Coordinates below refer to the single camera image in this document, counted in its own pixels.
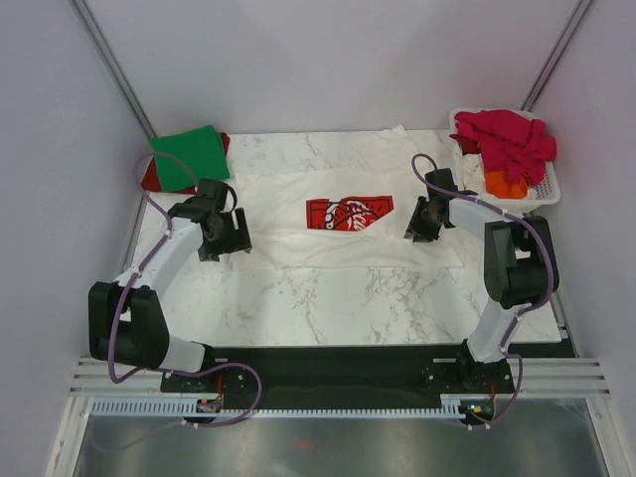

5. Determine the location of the white Coca-Cola t shirt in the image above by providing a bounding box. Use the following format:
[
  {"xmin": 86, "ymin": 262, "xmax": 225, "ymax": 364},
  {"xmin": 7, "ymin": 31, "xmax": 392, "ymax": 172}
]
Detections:
[{"xmin": 230, "ymin": 126, "xmax": 462, "ymax": 271}]

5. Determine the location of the crimson pink t shirt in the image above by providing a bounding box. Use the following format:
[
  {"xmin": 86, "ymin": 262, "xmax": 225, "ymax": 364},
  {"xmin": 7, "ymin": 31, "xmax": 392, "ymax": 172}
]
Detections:
[{"xmin": 451, "ymin": 109, "xmax": 557, "ymax": 186}]

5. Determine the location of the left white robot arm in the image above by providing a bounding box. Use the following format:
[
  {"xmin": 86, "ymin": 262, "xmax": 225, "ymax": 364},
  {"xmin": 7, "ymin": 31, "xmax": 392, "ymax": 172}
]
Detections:
[{"xmin": 88, "ymin": 179, "xmax": 252, "ymax": 391}]

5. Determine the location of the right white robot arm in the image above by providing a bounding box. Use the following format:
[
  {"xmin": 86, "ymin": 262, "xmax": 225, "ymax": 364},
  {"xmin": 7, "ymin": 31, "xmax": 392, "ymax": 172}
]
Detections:
[{"xmin": 404, "ymin": 169, "xmax": 558, "ymax": 392}]

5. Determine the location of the cream t shirt in basket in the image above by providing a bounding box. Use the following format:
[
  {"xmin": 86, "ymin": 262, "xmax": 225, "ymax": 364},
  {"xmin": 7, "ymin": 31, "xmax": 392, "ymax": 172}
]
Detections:
[{"xmin": 461, "ymin": 154, "xmax": 486, "ymax": 195}]

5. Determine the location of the orange t shirt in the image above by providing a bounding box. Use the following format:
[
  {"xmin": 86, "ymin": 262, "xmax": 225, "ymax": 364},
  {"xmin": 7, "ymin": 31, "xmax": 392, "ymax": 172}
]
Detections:
[{"xmin": 484, "ymin": 171, "xmax": 529, "ymax": 200}]

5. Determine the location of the dark red garment in basket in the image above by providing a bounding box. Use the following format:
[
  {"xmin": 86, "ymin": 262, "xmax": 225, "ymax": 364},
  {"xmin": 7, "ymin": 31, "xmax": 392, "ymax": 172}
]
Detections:
[{"xmin": 457, "ymin": 138, "xmax": 481, "ymax": 155}]

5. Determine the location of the folded green t shirt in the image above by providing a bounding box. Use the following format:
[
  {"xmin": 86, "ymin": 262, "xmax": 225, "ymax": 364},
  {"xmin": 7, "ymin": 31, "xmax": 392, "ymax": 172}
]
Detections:
[{"xmin": 149, "ymin": 126, "xmax": 232, "ymax": 193}]

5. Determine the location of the folded dark red t shirt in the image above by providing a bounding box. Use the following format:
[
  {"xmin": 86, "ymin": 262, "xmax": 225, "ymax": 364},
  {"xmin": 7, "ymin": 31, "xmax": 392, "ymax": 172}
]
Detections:
[{"xmin": 139, "ymin": 131, "xmax": 233, "ymax": 198}]

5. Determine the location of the white plastic laundry basket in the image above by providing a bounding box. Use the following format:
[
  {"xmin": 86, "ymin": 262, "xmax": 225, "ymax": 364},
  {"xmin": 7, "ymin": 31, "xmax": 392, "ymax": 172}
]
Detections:
[{"xmin": 449, "ymin": 107, "xmax": 560, "ymax": 213}]

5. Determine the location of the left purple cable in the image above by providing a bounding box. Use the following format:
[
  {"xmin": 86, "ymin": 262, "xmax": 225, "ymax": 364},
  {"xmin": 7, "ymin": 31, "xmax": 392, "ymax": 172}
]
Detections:
[{"xmin": 106, "ymin": 152, "xmax": 262, "ymax": 428}]

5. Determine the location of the purple cable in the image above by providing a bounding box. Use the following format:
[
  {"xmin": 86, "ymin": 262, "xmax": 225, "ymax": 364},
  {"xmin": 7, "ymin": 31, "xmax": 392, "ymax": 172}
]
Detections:
[
  {"xmin": 410, "ymin": 152, "xmax": 556, "ymax": 357},
  {"xmin": 106, "ymin": 152, "xmax": 262, "ymax": 428}
]

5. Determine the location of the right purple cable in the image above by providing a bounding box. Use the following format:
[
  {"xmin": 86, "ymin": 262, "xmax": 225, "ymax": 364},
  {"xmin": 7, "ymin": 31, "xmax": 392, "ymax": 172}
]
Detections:
[{"xmin": 410, "ymin": 152, "xmax": 556, "ymax": 357}]

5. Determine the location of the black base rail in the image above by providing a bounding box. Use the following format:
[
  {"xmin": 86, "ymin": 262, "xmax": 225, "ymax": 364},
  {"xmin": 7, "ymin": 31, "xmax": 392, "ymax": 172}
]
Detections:
[{"xmin": 160, "ymin": 344, "xmax": 515, "ymax": 409}]

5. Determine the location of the right aluminium corner post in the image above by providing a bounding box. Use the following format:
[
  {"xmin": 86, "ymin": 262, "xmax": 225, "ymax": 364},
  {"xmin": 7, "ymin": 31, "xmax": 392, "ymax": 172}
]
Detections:
[{"xmin": 521, "ymin": 0, "xmax": 597, "ymax": 112}]

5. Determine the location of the aluminium corner post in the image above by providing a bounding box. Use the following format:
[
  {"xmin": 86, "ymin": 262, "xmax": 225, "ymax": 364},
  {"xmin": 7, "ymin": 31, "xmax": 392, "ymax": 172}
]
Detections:
[
  {"xmin": 69, "ymin": 0, "xmax": 157, "ymax": 139},
  {"xmin": 521, "ymin": 0, "xmax": 597, "ymax": 112}
]

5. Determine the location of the white slotted cable duct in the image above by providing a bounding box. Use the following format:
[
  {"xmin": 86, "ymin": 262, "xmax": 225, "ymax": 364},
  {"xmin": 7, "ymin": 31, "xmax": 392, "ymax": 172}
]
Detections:
[{"xmin": 89, "ymin": 397, "xmax": 495, "ymax": 419}]

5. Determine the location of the left aluminium corner post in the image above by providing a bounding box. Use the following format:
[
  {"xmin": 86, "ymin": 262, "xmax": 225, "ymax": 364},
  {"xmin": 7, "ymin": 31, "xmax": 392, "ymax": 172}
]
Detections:
[{"xmin": 69, "ymin": 0, "xmax": 157, "ymax": 139}]

